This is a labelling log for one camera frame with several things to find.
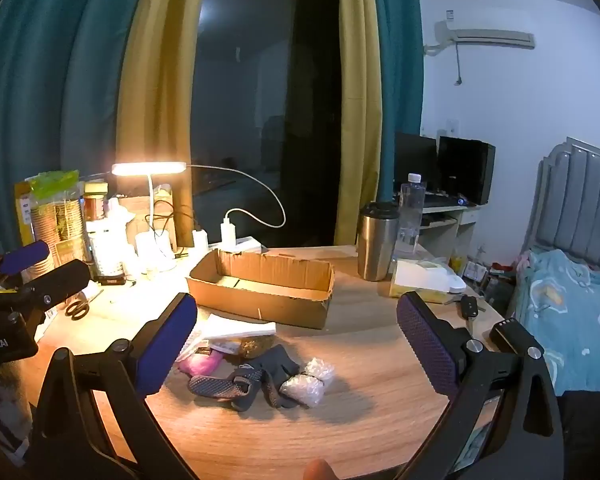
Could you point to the grey padded headboard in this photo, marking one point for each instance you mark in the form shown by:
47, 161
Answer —
580, 195

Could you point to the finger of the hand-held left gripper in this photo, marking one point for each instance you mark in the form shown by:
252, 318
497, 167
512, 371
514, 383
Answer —
25, 255
60, 276

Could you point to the white gridded container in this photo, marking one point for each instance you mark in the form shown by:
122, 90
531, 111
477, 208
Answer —
105, 257

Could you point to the bagged stack of paper cups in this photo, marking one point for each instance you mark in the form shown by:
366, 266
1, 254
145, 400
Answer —
60, 230

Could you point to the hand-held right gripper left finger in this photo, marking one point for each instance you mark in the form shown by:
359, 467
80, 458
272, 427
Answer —
167, 345

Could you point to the yellow and green snack bag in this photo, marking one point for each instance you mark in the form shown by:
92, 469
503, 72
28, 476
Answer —
55, 182

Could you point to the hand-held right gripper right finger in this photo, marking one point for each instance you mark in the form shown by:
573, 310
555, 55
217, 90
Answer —
425, 350

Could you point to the pink plush heart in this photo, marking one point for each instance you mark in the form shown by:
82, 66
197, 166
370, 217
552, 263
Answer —
200, 362

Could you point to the brown jar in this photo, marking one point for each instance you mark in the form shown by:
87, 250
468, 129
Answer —
95, 205

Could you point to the person's right hand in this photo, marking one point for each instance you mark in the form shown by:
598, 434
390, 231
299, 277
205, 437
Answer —
320, 471

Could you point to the dark grey sock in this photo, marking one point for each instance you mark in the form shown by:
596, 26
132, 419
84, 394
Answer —
275, 365

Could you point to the light blue printed blanket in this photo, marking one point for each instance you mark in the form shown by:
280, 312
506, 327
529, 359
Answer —
575, 320

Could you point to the white bottle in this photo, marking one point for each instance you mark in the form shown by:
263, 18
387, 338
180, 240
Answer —
120, 217

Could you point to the yellow tissue box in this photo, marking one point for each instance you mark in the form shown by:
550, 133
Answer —
420, 275

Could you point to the black scissors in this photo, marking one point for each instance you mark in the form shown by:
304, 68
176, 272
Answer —
77, 307

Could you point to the small black device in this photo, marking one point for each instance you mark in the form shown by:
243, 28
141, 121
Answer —
505, 332

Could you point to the yellow curtain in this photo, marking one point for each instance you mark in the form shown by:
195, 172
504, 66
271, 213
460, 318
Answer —
360, 110
155, 85

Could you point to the black computer monitor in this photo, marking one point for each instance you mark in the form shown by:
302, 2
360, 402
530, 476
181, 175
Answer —
415, 160

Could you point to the black computer tower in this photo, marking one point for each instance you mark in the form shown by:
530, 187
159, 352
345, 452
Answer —
467, 170

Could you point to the steel tumbler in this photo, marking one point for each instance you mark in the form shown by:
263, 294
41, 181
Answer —
377, 245

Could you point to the white computer desk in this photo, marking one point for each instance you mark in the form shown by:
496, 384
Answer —
455, 220

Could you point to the white wall outlet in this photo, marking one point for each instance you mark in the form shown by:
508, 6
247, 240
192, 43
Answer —
452, 126

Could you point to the teal curtain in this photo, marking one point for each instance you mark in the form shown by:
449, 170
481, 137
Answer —
55, 85
400, 60

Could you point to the upright cardboard carton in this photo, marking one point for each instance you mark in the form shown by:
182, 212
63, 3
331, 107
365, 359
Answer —
135, 210

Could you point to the black car key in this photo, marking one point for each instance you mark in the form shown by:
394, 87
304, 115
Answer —
469, 307

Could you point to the clear water bottle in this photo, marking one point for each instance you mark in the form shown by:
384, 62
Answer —
411, 215

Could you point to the brown fuzzy item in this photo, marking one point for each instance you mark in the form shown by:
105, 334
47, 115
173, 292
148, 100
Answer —
257, 345

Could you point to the dark glass window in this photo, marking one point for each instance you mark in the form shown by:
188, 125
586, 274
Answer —
270, 110

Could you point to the dark dotted sock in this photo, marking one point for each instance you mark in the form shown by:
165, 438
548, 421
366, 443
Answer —
220, 387

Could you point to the white soft pack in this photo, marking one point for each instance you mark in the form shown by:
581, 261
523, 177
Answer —
235, 329

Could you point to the white desk lamp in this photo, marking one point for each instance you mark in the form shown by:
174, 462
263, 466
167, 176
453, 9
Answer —
150, 168

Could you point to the cardboard box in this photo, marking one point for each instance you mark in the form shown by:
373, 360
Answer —
260, 300

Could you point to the white air conditioner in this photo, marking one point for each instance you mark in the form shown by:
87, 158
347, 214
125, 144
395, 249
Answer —
485, 36

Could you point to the white charger plug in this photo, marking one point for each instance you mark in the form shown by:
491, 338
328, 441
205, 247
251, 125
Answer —
228, 230
200, 239

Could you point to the white power strip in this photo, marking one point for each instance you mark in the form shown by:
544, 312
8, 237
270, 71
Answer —
245, 246

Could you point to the person's left forearm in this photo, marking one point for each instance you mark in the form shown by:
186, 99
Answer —
5, 395

